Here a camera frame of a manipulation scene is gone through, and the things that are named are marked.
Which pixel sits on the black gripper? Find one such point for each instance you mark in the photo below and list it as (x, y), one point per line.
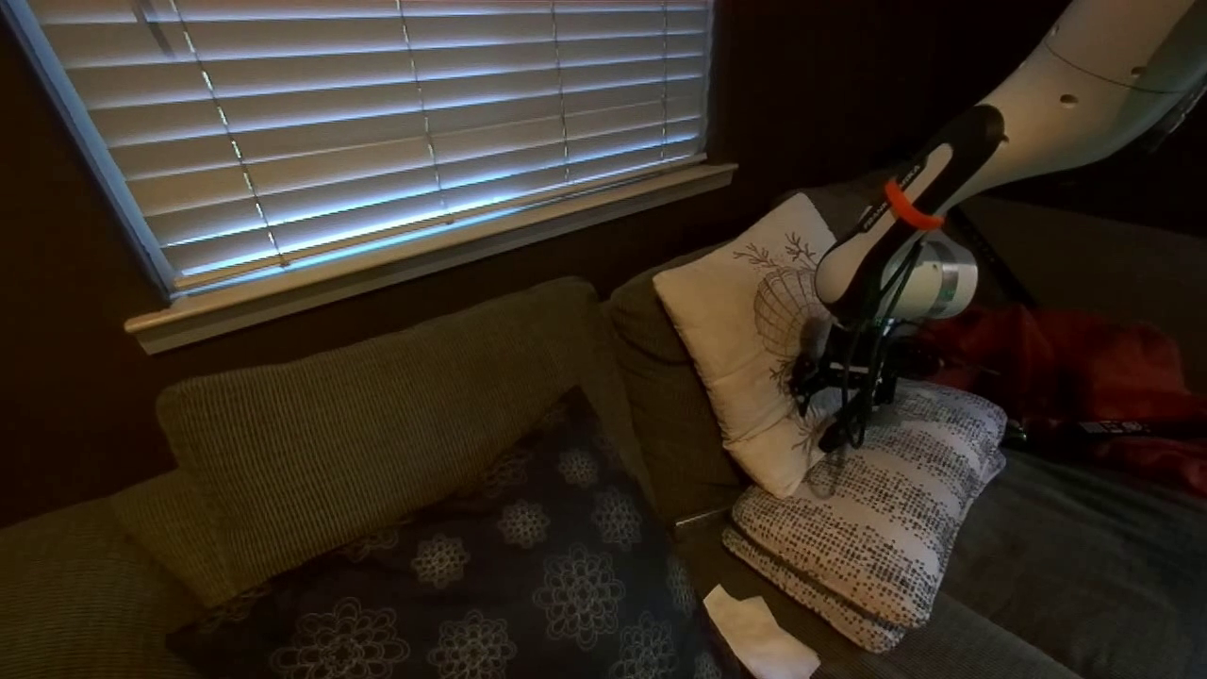
(847, 361)

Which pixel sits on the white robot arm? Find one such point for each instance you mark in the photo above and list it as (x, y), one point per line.
(1105, 78)

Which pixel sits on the white shell print pillow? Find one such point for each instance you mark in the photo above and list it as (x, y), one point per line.
(745, 313)

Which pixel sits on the dark floral pattern pillow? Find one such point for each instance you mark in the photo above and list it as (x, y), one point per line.
(541, 567)

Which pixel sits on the grey corner back cushion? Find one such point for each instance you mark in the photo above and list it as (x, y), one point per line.
(673, 417)

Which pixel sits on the white tissue paper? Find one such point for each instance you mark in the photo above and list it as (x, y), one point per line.
(756, 637)

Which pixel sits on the red blanket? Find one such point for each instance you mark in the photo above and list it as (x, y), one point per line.
(1077, 386)

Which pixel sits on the olive green sofa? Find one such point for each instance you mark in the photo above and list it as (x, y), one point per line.
(1063, 571)

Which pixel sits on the olive sofa back cushion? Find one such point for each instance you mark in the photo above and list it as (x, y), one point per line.
(290, 460)

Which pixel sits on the white window blinds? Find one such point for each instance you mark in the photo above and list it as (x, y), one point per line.
(263, 138)

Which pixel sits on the wooden window sill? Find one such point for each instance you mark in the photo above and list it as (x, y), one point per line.
(313, 288)

